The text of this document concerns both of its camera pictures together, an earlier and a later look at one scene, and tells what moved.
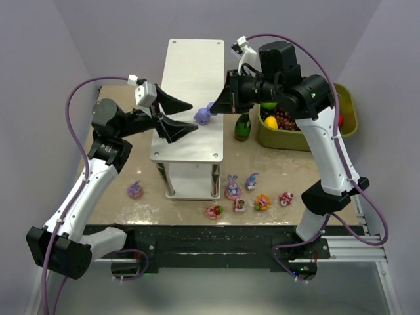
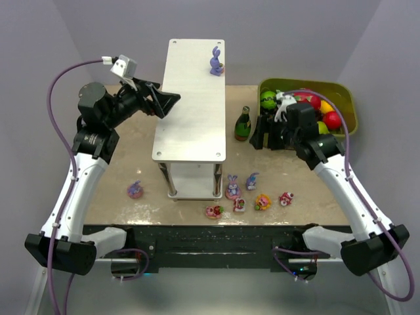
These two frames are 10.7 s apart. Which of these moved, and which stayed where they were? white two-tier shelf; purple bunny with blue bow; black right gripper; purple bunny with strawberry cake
Moved: purple bunny with strawberry cake; black right gripper
Stayed: white two-tier shelf; purple bunny with blue bow
